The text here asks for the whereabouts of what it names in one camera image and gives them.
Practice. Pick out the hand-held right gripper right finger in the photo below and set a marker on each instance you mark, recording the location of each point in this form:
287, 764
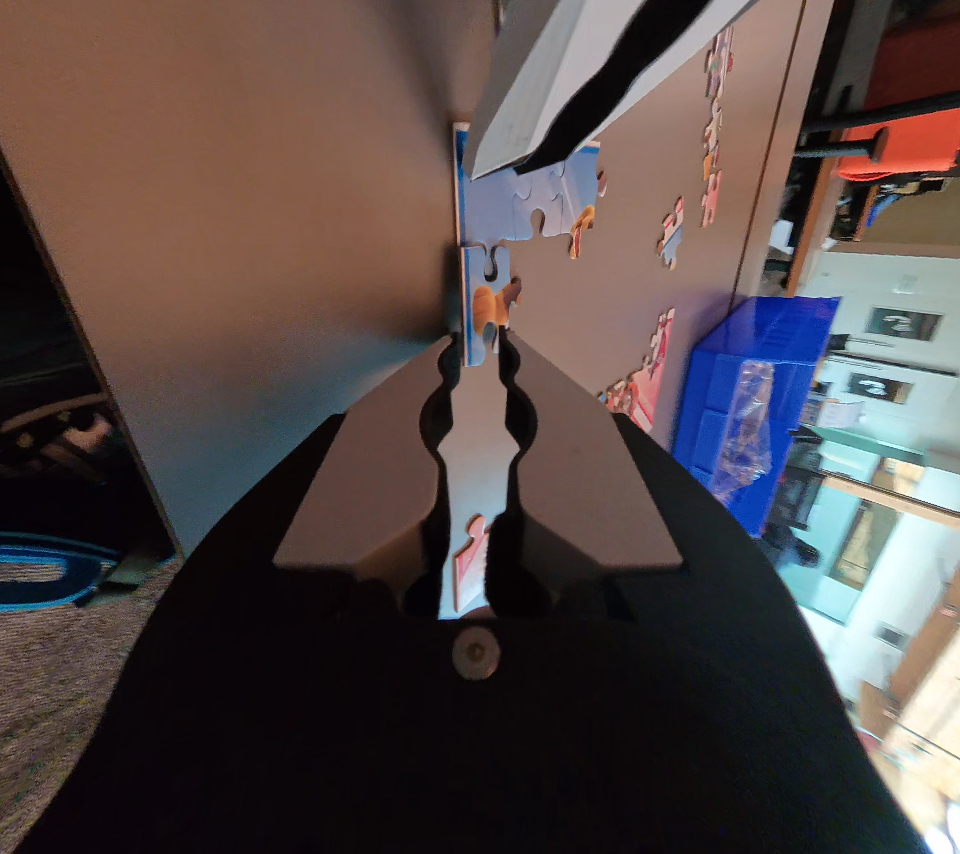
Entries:
592, 487

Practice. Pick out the orange chair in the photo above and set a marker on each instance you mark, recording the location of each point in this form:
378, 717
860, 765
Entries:
900, 149

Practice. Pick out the clear plastic bag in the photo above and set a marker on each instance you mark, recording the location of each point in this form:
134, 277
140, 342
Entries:
746, 419

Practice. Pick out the orange tail blue border puzzle piece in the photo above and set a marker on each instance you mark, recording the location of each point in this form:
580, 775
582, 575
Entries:
484, 299

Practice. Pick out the yellow border puzzle section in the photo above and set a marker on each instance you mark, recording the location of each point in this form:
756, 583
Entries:
716, 119

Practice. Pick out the blue white red striped puzzle piece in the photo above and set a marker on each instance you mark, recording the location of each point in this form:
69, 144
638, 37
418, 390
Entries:
671, 232

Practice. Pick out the red border dog puzzle section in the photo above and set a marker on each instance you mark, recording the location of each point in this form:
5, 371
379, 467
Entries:
645, 374

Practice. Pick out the blue plastic bin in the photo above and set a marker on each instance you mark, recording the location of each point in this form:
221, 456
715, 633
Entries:
720, 404

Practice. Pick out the blue plastic loop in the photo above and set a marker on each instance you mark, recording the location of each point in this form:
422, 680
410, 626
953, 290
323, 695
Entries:
45, 569

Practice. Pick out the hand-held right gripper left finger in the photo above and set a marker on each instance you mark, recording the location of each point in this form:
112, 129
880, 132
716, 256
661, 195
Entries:
360, 487

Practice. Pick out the grey desk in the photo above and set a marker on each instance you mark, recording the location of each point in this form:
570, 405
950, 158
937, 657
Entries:
225, 119

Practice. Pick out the white cabinet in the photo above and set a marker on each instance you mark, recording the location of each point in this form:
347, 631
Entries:
885, 284

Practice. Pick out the plain blue puzzle piece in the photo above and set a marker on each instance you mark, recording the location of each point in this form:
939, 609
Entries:
487, 209

